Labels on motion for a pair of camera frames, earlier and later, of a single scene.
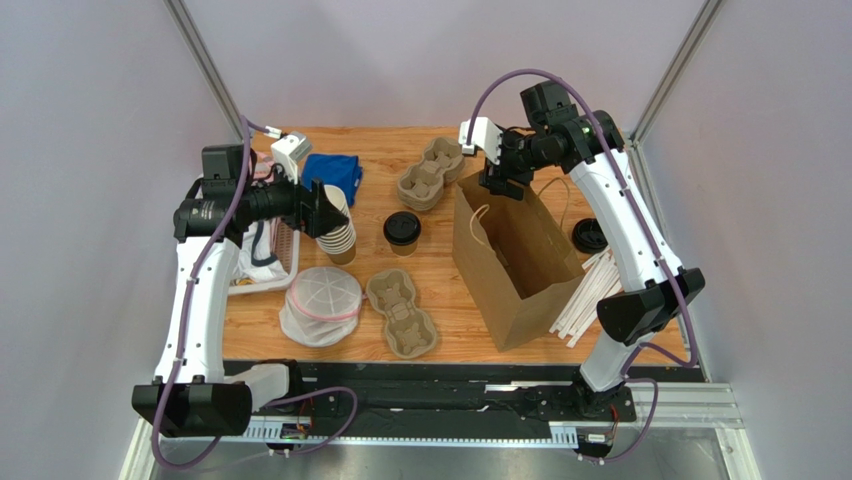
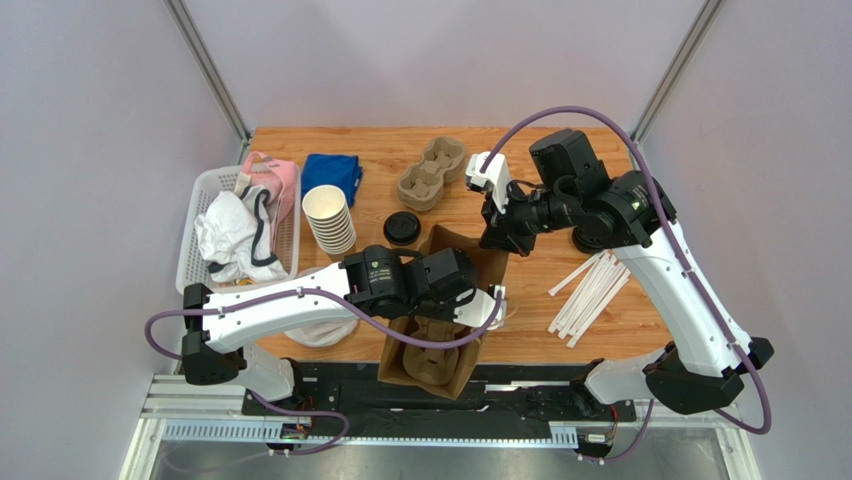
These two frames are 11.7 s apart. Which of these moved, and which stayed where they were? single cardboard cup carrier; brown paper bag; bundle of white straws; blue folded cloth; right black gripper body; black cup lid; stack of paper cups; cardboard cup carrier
Moved: brown paper bag; single cardboard cup carrier; right black gripper body
Stayed: cardboard cup carrier; stack of paper cups; blue folded cloth; bundle of white straws; black cup lid
